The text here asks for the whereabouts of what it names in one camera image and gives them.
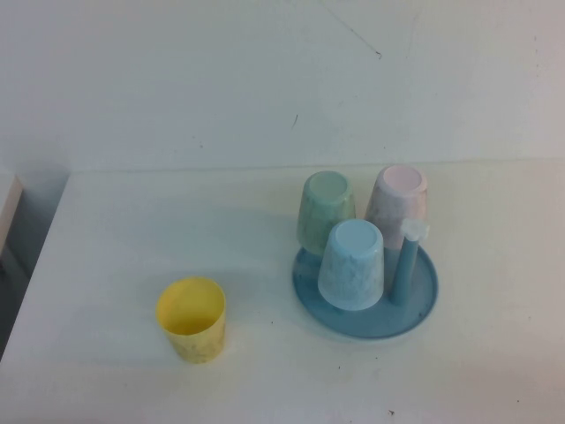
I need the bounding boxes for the blue marbled plastic cup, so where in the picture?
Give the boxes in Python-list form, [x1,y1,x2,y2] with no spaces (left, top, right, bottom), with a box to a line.
[317,219,384,313]

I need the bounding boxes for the green marbled plastic cup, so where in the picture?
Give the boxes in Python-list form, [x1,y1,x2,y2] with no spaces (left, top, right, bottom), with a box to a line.
[296,171,358,257]

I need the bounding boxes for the pink marbled plastic cup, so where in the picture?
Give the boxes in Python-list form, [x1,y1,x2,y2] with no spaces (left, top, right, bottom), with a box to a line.
[364,165,429,252]

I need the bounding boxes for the yellow plastic cup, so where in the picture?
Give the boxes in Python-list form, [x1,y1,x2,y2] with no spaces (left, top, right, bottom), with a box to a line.
[155,276,228,366]

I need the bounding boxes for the blue cup stand with pegs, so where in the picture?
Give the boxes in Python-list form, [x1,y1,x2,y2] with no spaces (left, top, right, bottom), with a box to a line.
[290,219,440,341]

